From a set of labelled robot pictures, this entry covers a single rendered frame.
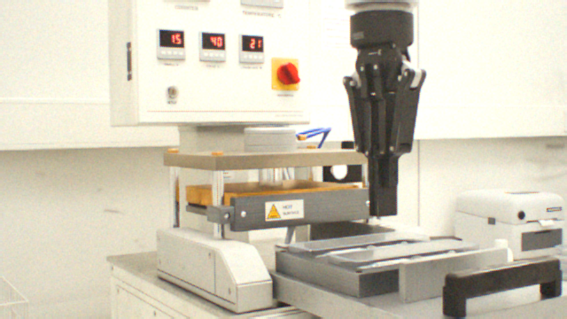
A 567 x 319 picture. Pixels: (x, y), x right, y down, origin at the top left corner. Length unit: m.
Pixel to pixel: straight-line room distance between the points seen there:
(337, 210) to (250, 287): 0.22
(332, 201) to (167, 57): 0.35
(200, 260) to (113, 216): 0.63
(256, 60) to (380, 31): 0.42
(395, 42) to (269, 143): 0.29
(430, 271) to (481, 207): 1.22
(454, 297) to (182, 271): 0.42
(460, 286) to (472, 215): 1.32
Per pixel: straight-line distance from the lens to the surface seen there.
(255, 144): 1.00
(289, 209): 0.93
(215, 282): 0.85
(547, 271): 0.74
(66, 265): 1.48
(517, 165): 2.30
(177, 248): 0.95
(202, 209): 1.01
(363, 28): 0.80
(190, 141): 1.17
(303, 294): 0.78
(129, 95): 1.11
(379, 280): 0.73
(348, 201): 0.99
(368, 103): 0.82
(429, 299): 0.72
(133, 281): 1.11
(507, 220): 1.87
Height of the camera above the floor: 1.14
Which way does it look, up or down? 3 degrees down
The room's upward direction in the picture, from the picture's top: 1 degrees counter-clockwise
